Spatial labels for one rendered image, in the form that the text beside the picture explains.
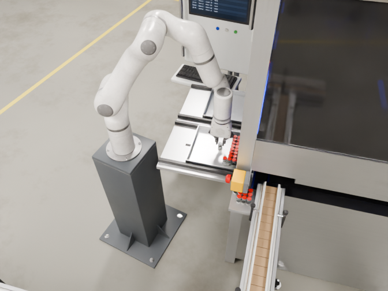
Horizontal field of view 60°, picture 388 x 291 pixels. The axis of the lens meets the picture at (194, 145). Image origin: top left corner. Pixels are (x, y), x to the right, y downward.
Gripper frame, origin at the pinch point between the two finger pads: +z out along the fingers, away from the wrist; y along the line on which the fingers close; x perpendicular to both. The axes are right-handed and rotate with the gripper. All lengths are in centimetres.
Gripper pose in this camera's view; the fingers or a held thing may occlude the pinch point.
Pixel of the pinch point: (220, 140)
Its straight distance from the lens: 171.8
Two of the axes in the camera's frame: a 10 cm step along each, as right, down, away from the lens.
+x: 2.6, -7.2, 6.4
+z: 0.2, 6.7, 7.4
